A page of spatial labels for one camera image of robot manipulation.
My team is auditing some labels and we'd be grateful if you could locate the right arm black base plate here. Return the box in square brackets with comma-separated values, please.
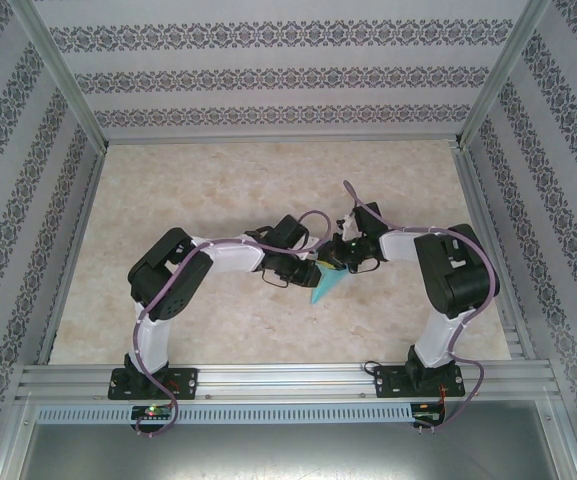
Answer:
[373, 364, 467, 400]

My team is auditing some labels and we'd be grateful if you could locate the aluminium table side rail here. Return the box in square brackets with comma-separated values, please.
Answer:
[35, 149, 107, 366]
[450, 147, 537, 361]

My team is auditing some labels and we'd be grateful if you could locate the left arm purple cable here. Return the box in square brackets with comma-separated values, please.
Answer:
[131, 209, 332, 440]

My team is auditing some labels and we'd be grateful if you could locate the grey metal sheet panel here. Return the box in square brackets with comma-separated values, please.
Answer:
[0, 399, 577, 480]

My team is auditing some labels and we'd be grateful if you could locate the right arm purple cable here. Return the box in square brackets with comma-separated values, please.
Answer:
[342, 180, 500, 432]

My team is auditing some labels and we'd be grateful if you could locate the aluminium mounting rail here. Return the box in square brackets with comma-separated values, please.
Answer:
[15, 362, 562, 401]

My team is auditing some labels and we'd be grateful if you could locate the slotted grey cable duct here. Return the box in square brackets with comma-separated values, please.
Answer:
[35, 403, 414, 425]

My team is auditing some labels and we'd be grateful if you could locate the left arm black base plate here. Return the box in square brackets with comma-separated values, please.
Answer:
[107, 367, 200, 402]

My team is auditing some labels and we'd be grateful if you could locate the aluminium frame post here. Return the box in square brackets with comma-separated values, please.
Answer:
[455, 0, 554, 149]
[10, 0, 109, 151]

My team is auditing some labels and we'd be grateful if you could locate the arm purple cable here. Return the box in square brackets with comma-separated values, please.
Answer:
[131, 209, 332, 440]
[342, 180, 500, 432]

